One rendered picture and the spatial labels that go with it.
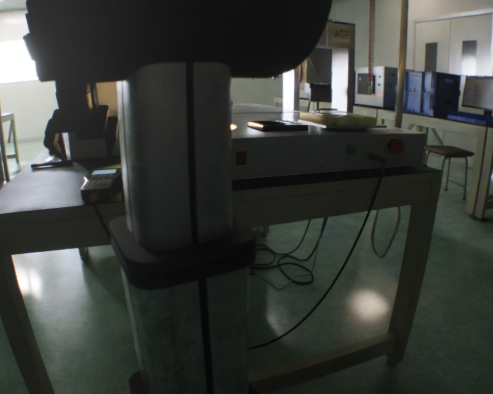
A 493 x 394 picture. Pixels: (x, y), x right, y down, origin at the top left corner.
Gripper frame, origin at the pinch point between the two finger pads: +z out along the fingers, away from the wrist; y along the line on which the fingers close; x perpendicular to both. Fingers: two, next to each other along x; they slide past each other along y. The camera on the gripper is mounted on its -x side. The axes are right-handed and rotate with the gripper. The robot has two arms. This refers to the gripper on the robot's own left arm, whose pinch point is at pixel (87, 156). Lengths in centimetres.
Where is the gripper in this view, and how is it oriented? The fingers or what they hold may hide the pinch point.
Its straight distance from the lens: 72.5
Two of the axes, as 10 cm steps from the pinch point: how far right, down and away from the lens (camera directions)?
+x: 2.0, 7.3, -6.5
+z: -1.2, 6.8, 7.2
